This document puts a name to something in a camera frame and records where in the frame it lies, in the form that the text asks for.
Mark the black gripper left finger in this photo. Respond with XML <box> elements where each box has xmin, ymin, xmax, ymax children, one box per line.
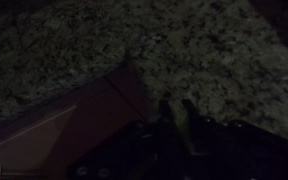
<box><xmin>159</xmin><ymin>100</ymin><xmax>175</xmax><ymax>123</ymax></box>

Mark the yellow green sponge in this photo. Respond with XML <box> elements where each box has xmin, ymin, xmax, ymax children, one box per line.
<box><xmin>169</xmin><ymin>99</ymin><xmax>196</xmax><ymax>155</ymax></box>

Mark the wooden cabinet under counter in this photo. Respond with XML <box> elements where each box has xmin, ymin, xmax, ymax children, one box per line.
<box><xmin>0</xmin><ymin>63</ymin><xmax>148</xmax><ymax>180</ymax></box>

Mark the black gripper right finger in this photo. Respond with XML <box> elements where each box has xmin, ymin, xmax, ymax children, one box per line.
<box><xmin>182</xmin><ymin>99</ymin><xmax>203</xmax><ymax>130</ymax></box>

